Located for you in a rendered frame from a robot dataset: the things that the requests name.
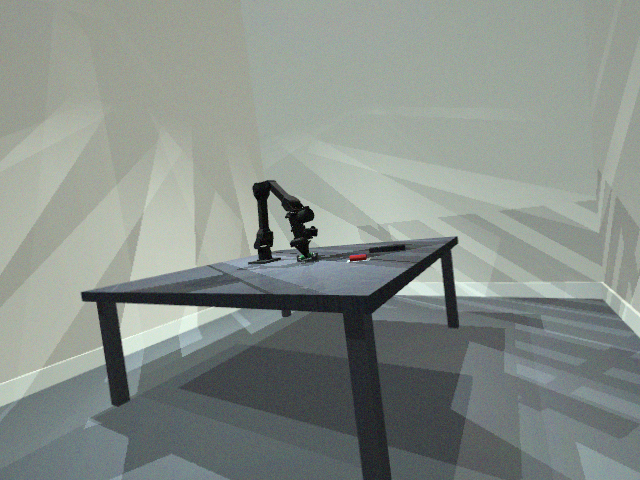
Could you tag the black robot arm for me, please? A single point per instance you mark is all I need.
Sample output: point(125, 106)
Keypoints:
point(290, 203)

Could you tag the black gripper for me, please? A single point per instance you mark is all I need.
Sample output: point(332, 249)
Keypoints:
point(301, 243)

